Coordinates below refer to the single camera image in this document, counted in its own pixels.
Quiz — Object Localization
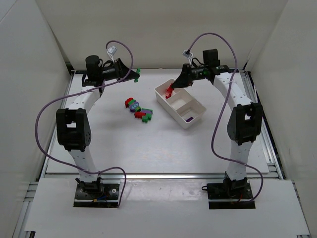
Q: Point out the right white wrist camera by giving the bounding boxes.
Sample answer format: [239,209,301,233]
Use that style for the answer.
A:
[182,50,193,65]

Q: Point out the red rounded lego brick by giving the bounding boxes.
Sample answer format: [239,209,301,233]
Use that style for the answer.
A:
[166,83,174,91]

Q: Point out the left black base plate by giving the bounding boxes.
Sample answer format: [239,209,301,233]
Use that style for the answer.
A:
[73,183,120,208]

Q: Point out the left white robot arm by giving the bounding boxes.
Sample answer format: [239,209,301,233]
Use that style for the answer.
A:
[56,55,140,187]

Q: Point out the green flat lego on table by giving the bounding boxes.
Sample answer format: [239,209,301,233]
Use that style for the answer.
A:
[141,109,153,114]

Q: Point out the red sloped lego brick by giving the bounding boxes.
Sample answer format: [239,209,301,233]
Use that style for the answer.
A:
[165,91,173,99]

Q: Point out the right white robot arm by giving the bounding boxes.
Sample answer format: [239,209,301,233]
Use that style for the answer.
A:
[171,49,263,188]

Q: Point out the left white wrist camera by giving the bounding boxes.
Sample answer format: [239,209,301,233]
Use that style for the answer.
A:
[107,46,117,62]

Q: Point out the white three-compartment tray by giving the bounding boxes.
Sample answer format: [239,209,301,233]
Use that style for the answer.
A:
[155,78,206,129]

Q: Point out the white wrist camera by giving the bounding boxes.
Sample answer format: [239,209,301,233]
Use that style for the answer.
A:
[107,46,117,62]
[182,50,193,65]

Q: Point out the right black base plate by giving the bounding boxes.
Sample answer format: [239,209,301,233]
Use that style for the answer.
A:
[205,183,256,210]

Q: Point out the purple cable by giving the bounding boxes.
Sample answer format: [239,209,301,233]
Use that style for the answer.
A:
[188,32,264,202]
[34,40,127,208]

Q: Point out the red lego brick on table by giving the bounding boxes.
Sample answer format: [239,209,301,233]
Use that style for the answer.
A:
[134,112,146,119]

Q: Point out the purple paw print lego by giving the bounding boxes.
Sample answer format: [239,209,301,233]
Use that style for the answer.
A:
[129,101,141,113]

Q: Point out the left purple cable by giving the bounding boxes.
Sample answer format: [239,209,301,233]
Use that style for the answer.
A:
[34,40,127,208]

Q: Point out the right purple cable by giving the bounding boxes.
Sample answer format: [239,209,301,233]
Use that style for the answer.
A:
[188,32,264,202]

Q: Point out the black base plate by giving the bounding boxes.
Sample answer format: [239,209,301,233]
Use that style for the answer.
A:
[73,183,120,208]
[205,183,256,210]

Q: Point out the blue label sticker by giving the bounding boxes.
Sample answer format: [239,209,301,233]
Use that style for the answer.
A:
[75,70,88,74]

